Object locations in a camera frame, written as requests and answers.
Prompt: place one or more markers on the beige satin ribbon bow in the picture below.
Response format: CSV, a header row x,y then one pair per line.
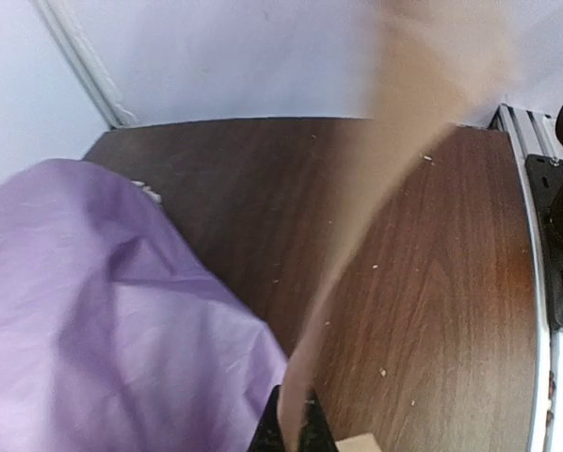
x,y
429,65

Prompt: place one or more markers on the purple flower bouquet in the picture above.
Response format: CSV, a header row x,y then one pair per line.
x,y
113,335

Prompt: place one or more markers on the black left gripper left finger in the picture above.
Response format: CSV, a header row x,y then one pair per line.
x,y
267,436

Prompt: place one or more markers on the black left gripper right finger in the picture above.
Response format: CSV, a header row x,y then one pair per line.
x,y
315,434

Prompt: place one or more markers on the white vented front rail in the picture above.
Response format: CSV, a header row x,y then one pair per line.
x,y
533,133

